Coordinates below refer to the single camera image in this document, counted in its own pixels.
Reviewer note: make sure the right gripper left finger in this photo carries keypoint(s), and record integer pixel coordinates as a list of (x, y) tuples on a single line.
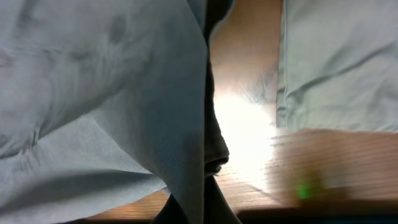
[(171, 213)]

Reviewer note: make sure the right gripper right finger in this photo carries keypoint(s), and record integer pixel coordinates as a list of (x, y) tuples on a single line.
[(216, 208)]

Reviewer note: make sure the grey shorts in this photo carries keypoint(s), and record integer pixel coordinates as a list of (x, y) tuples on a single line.
[(104, 103)]

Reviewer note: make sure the khaki shorts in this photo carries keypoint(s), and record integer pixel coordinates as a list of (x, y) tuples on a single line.
[(338, 65)]

